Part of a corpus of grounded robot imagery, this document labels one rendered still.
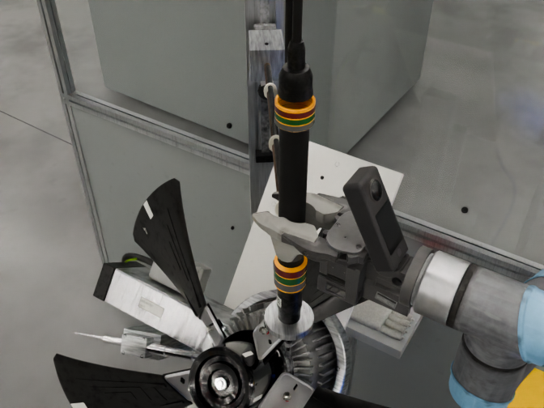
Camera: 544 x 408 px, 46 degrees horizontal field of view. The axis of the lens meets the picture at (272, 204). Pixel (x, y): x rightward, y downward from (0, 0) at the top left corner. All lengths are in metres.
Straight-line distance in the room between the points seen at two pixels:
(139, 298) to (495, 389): 0.78
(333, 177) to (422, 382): 1.00
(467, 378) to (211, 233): 1.47
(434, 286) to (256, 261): 0.67
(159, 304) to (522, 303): 0.79
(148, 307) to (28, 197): 2.23
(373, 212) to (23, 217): 2.81
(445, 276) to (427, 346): 1.27
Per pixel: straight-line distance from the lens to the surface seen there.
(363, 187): 0.68
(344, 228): 0.75
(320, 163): 1.28
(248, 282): 1.34
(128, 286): 1.35
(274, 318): 0.91
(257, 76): 1.33
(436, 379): 2.07
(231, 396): 1.06
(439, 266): 0.71
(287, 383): 1.11
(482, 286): 0.71
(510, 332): 0.71
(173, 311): 1.29
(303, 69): 0.66
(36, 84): 4.45
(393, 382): 2.18
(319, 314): 1.00
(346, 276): 0.75
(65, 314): 2.86
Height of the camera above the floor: 2.11
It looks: 41 degrees down
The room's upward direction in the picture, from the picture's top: straight up
